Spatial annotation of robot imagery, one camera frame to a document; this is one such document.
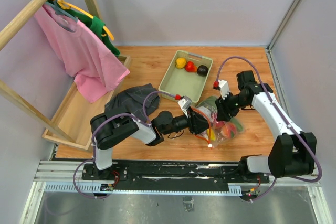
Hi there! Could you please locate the dark fake avocado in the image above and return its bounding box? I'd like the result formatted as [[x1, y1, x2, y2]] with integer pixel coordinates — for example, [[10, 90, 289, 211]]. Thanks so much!
[[197, 65, 209, 77]]

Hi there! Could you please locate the pink t-shirt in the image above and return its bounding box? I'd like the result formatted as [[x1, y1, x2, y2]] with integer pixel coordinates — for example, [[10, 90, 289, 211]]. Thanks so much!
[[34, 4, 130, 103]]

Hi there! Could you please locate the yellow fake banana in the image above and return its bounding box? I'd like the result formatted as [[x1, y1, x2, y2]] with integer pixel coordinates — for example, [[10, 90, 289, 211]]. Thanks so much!
[[206, 128, 216, 142]]

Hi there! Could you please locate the yellow clothes hanger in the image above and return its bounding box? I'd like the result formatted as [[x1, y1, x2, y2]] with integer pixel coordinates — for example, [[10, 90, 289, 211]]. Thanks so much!
[[47, 0, 116, 41]]

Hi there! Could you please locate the green t-shirt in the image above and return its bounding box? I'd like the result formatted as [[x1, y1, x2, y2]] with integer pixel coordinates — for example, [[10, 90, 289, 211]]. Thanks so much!
[[67, 9, 120, 57]]

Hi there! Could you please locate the clear zip top bag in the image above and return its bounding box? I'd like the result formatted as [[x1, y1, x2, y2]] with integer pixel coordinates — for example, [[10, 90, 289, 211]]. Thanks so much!
[[191, 96, 244, 148]]

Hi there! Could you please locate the wooden clothes rack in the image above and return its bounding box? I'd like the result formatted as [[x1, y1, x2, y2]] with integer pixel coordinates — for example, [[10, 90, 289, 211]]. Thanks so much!
[[0, 0, 132, 153]]

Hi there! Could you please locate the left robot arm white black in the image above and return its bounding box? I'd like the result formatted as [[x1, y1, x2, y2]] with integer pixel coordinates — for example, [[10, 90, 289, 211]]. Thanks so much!
[[90, 108, 211, 180]]

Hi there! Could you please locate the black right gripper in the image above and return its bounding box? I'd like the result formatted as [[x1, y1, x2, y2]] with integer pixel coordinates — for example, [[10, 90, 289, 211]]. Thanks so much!
[[215, 91, 249, 121]]

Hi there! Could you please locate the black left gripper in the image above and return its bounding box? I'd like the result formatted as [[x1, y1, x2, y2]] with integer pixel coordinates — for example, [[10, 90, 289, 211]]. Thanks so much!
[[163, 107, 213, 135]]

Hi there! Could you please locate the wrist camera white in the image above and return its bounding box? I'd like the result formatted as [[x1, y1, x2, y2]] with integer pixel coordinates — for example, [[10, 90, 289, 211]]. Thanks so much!
[[176, 95, 192, 118], [213, 80, 230, 100]]

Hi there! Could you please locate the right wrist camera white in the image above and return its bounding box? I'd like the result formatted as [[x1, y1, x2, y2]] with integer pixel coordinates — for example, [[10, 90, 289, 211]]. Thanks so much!
[[213, 80, 230, 100]]

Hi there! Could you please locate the green fake leafy vegetable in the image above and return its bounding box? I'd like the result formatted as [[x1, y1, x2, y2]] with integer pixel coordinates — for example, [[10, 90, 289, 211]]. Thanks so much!
[[196, 96, 243, 132]]

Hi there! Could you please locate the dark grey checked cloth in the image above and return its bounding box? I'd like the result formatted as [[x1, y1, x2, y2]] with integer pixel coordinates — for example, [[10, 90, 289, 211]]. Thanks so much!
[[104, 83, 160, 121]]

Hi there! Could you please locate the light green plastic basket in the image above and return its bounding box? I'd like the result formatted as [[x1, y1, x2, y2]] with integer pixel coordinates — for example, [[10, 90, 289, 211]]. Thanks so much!
[[158, 50, 213, 105]]

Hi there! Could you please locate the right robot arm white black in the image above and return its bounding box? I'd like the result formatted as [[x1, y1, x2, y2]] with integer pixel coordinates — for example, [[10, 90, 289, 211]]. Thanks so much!
[[213, 70, 317, 182]]

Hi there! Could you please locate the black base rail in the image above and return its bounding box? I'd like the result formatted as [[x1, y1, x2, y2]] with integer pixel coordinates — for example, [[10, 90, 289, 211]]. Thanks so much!
[[49, 157, 271, 198]]

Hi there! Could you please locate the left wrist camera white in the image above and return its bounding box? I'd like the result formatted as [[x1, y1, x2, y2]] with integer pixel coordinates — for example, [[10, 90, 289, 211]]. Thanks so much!
[[176, 95, 192, 118]]

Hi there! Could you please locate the orange fake peach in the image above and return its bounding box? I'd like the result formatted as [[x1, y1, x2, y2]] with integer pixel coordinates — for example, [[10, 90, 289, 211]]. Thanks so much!
[[220, 125, 237, 138]]

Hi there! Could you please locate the yellow fake orange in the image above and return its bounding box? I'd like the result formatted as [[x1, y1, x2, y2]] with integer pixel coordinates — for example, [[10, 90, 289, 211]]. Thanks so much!
[[175, 58, 187, 69]]

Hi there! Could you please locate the grey clothes hanger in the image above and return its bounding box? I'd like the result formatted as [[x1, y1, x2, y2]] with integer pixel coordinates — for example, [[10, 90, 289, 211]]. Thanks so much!
[[45, 0, 78, 23]]

